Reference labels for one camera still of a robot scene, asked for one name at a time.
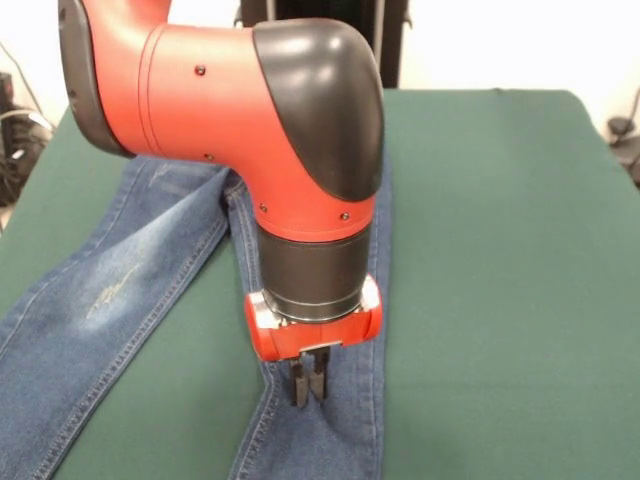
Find dark green table cloth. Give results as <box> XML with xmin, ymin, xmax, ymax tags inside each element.
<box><xmin>0</xmin><ymin>87</ymin><xmax>640</xmax><ymax>480</ymax></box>

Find dark stand base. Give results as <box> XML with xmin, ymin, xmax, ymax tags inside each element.
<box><xmin>0</xmin><ymin>72</ymin><xmax>56</xmax><ymax>209</ymax></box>
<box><xmin>606</xmin><ymin>115</ymin><xmax>640</xmax><ymax>190</ymax></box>

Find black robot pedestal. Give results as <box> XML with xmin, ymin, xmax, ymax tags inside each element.
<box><xmin>233</xmin><ymin>0</ymin><xmax>414</xmax><ymax>90</ymax></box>

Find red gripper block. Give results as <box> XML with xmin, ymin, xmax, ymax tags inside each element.
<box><xmin>243</xmin><ymin>273</ymin><xmax>384</xmax><ymax>410</ymax></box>

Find blue denim jeans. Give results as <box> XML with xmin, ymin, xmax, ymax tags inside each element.
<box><xmin>0</xmin><ymin>147</ymin><xmax>394</xmax><ymax>480</ymax></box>

